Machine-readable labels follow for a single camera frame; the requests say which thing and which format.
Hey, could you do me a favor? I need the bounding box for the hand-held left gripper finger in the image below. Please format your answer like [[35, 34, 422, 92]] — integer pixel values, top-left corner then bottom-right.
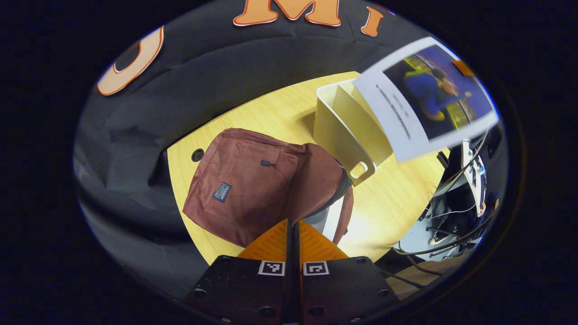
[[294, 220, 400, 325], [184, 219, 294, 325]]

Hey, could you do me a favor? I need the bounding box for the blue night city book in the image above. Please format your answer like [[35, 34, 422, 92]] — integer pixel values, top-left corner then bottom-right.
[[353, 37, 499, 163]]

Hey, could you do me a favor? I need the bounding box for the maroon schoolbag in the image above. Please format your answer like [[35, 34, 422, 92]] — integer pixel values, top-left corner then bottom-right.
[[182, 128, 355, 248]]

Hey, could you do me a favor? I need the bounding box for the white plastic bookshelf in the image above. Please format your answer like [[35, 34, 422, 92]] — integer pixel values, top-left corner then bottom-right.
[[313, 79, 394, 186]]

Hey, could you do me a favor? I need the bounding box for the white electronics board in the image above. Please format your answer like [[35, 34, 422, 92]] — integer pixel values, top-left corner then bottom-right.
[[461, 139, 489, 218]]

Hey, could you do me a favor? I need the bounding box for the thick black cable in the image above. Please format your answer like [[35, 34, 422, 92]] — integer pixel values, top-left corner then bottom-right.
[[433, 131, 490, 200]]

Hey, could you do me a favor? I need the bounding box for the thin black cable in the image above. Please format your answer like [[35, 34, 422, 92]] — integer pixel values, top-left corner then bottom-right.
[[393, 210, 497, 258]]

